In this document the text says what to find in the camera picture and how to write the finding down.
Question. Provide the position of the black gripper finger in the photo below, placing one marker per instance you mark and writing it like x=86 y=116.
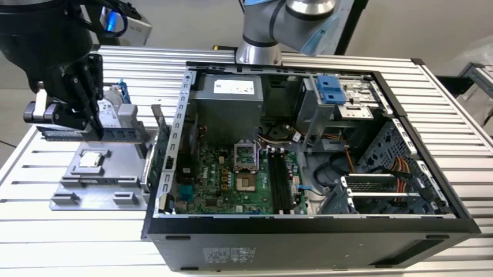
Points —
x=70 y=118
x=86 y=86

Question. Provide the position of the black RAM slot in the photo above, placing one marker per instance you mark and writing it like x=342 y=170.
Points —
x=276 y=181
x=286 y=181

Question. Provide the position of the hard disk in blue carrier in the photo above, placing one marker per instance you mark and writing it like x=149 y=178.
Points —
x=110 y=112

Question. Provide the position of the silver CPU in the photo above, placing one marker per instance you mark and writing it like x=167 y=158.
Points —
x=90 y=160

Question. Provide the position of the grey parts rack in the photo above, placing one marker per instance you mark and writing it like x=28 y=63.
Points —
x=115 y=170

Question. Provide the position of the green graphics card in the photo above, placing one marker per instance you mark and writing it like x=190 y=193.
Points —
x=163 y=135

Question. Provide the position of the yellow plug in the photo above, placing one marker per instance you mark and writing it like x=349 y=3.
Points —
x=217 y=47

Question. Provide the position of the grey power supply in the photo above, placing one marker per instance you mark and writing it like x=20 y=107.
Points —
x=228 y=115

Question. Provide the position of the green motherboard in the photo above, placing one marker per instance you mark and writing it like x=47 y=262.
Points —
x=207 y=190

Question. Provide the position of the thin locking lever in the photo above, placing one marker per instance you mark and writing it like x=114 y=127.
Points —
x=257 y=157

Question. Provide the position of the CPU socket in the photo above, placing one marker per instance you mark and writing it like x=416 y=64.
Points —
x=246 y=183

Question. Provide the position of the black round fan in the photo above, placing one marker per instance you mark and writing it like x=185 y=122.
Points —
x=276 y=131

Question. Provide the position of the blue drive latch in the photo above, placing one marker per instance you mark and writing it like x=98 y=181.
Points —
x=330 y=89

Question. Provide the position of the black PC case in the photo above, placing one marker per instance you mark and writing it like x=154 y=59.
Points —
x=269 y=251

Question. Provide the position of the metal disk bay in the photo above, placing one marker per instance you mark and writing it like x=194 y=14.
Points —
x=369 y=184

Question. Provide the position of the silver camera with blue plug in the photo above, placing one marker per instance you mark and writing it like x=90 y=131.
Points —
x=135 y=29

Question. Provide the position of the black frame post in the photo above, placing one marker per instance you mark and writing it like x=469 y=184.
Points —
x=356 y=17

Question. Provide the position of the grey metal shelf frame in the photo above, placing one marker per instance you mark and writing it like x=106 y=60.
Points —
x=476 y=70

